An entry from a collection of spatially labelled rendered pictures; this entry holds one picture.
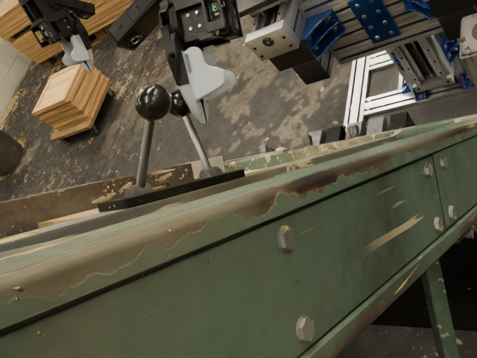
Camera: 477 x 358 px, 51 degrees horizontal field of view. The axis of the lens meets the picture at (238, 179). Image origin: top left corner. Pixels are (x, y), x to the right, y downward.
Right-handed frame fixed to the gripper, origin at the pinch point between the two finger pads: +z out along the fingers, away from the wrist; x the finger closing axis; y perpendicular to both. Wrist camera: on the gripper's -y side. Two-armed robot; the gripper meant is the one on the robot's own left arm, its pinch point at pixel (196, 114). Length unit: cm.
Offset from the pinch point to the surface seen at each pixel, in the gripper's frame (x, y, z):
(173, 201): -10.1, -0.7, 9.6
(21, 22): 376, -326, -174
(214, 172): -0.9, 1.1, 7.6
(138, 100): -15.0, 0.3, -1.2
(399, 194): -16.7, 23.0, 12.0
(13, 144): 343, -343, -50
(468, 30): 59, 40, -10
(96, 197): 29.1, -38.3, 8.7
